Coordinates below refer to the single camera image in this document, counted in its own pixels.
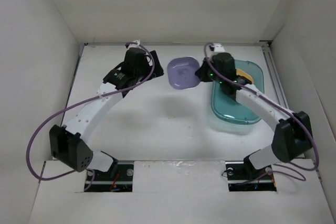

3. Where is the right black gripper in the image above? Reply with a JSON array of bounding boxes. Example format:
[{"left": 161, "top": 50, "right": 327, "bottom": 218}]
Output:
[{"left": 196, "top": 57, "right": 224, "bottom": 84}]

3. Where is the purple plate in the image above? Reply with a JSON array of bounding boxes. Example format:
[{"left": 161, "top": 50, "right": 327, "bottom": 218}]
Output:
[{"left": 167, "top": 57, "right": 201, "bottom": 90}]

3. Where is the yellow plate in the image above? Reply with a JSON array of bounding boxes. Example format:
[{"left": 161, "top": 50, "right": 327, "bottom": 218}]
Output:
[{"left": 236, "top": 69, "right": 254, "bottom": 84}]

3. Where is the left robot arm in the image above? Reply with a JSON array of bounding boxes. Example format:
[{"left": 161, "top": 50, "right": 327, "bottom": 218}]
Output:
[{"left": 49, "top": 45, "right": 164, "bottom": 180}]

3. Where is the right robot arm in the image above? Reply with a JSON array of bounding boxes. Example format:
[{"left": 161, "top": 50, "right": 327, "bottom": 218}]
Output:
[{"left": 195, "top": 52, "right": 317, "bottom": 180}]

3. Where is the teal plastic bin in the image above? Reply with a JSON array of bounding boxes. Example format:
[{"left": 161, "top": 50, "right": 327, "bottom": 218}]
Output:
[{"left": 211, "top": 60, "right": 264, "bottom": 125}]

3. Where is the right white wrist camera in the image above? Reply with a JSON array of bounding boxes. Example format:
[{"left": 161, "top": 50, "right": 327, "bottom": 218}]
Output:
[{"left": 210, "top": 43, "right": 226, "bottom": 53}]

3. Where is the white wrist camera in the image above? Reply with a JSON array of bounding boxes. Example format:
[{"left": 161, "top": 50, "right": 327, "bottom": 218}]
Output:
[
  {"left": 125, "top": 39, "right": 141, "bottom": 49},
  {"left": 210, "top": 43, "right": 226, "bottom": 53}
]

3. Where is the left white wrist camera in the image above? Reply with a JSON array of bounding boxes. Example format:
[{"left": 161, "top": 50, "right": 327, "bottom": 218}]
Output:
[{"left": 125, "top": 39, "right": 141, "bottom": 49}]

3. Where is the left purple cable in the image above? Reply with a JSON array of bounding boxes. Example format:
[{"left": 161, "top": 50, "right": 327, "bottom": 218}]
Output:
[{"left": 26, "top": 42, "right": 155, "bottom": 192}]

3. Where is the purple cable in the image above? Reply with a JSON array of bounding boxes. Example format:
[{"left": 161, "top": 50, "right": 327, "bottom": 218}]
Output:
[
  {"left": 204, "top": 42, "right": 320, "bottom": 185},
  {"left": 26, "top": 42, "right": 155, "bottom": 192}
]

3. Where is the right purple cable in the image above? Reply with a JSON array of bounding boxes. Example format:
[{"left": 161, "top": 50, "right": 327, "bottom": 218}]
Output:
[{"left": 204, "top": 42, "right": 320, "bottom": 185}]

